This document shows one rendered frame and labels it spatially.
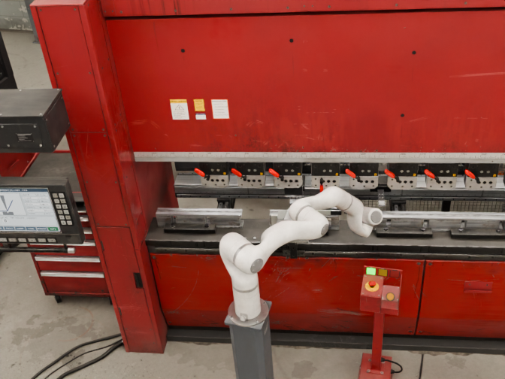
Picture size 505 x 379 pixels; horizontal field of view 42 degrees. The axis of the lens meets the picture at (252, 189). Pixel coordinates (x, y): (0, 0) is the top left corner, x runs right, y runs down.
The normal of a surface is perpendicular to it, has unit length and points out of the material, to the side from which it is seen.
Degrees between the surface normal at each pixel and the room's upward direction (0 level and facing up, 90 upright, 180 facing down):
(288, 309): 90
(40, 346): 0
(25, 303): 0
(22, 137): 90
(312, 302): 90
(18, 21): 90
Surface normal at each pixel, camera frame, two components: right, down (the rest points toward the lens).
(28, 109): -0.07, -0.80
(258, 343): 0.46, 0.50
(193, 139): -0.11, 0.59
